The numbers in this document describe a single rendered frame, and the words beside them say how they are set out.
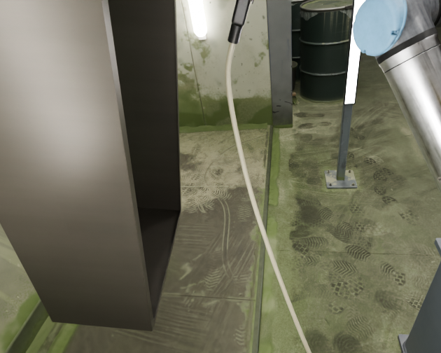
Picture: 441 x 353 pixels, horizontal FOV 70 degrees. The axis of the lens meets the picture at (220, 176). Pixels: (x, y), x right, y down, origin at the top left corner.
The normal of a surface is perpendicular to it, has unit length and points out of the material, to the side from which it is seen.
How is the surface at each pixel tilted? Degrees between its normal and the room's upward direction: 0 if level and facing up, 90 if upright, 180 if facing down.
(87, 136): 90
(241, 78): 90
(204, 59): 90
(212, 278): 0
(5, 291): 57
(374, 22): 84
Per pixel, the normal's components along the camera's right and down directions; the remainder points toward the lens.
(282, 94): -0.16, 0.62
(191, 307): -0.15, -0.79
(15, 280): 0.74, -0.44
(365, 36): -0.89, 0.29
